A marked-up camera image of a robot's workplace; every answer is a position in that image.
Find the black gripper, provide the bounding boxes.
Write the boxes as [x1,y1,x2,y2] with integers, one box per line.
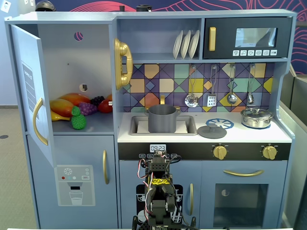
[152,150,168,164]

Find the green toy pineapple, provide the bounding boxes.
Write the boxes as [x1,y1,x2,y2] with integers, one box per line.
[71,105,87,130]

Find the blue cabinet door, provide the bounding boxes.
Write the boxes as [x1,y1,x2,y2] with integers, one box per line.
[10,24,57,168]

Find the gray pot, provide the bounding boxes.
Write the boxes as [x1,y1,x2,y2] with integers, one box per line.
[144,104,181,133]

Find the gray sink basin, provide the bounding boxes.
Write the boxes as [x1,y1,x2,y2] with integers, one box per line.
[129,115,198,136]

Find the gray pot lid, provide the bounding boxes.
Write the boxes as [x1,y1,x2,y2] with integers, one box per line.
[197,124,227,139]

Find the gold stove knob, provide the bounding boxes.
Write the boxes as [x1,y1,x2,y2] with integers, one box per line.
[213,145,228,160]
[262,145,278,160]

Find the metal slotted spoon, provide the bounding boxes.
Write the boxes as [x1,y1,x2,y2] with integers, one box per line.
[184,65,199,108]

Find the red toy tomato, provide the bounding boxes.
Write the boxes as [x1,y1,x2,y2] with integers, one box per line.
[97,99,113,114]

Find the metal slotted spatula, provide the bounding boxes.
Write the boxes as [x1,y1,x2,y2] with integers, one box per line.
[207,65,217,107]

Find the blue toy kitchen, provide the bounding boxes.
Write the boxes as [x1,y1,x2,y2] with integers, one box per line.
[4,9,297,230]

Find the black toy grapes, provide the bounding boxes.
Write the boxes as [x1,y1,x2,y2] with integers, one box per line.
[90,96,106,107]

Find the purple toy grapes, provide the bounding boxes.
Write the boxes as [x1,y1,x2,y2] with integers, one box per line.
[78,102,98,116]

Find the oven door with window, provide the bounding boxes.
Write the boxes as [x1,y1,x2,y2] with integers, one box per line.
[201,161,288,229]

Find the metal ladle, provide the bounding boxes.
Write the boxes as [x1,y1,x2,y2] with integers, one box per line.
[226,64,237,105]

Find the gold toy telephone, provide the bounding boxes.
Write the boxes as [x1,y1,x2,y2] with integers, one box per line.
[113,38,134,91]

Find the orange red toy mango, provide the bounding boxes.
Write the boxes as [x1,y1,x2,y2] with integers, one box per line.
[49,99,77,118]
[59,92,92,107]

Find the steel pot with lid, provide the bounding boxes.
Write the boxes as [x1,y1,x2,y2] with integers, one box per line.
[240,107,274,127]

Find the yellow toy banana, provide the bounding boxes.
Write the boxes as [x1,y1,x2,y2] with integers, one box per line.
[51,110,72,122]

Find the white toy plate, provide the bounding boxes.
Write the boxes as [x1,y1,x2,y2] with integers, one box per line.
[180,30,192,59]
[172,30,184,59]
[188,29,200,59]

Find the black microwave door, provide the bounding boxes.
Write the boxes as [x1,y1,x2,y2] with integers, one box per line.
[202,16,293,59]

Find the black helmet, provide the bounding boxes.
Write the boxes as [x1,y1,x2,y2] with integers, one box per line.
[35,0,57,12]

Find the red black servo cable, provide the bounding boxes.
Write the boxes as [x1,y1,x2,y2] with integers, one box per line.
[138,159,154,214]

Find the gold cupboard door handle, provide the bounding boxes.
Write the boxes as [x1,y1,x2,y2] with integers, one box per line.
[189,183,194,216]

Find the gold freezer door handle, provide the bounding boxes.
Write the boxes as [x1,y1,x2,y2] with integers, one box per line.
[102,149,110,185]

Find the gold oven handle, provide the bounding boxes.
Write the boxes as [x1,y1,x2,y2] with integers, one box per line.
[223,169,265,178]

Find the gold curved door handle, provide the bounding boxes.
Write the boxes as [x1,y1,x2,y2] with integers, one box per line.
[32,97,49,146]

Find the gold microwave handle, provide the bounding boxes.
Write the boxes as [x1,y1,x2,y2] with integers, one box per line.
[208,26,216,52]

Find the white wall socket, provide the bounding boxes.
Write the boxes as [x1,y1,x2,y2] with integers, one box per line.
[0,0,12,13]

